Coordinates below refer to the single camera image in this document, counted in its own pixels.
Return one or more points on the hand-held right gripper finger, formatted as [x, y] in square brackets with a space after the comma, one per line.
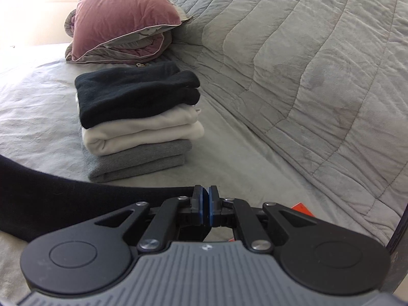
[212, 212]
[205, 213]

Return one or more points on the black and cream printed sweatshirt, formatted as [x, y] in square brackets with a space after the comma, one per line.
[47, 197]

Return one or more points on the folded grey garment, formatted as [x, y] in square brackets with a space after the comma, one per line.
[143, 161]

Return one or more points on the orange tag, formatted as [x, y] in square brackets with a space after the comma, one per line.
[299, 207]

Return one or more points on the folded white garment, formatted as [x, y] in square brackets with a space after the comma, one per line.
[143, 130]

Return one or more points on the folded black garment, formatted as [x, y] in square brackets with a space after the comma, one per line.
[134, 92]

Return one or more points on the grey quilted bedspread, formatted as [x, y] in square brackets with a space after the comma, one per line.
[302, 70]

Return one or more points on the folded grey and pink quilt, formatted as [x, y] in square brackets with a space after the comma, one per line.
[137, 46]

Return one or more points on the pink velvet pillow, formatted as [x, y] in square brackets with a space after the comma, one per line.
[121, 12]

